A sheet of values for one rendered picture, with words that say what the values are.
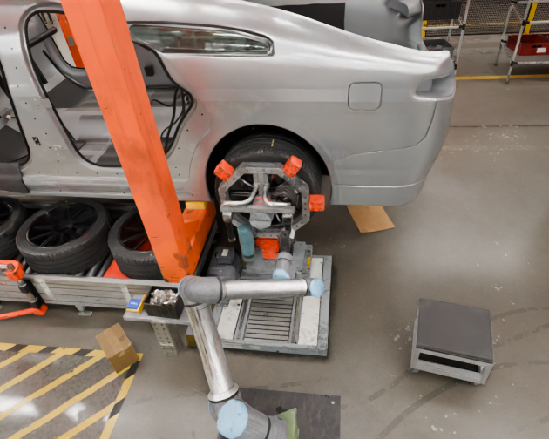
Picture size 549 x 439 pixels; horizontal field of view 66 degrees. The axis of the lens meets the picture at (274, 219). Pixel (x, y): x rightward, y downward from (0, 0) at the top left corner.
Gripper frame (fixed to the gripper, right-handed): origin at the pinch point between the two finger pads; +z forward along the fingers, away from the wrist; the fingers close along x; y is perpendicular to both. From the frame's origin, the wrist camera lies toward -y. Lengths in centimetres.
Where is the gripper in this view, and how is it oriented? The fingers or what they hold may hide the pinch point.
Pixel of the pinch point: (288, 229)
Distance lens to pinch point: 240.3
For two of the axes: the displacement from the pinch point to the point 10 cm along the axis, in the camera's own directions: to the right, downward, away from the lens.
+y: 0.8, 7.6, 6.4
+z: 1.4, -6.5, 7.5
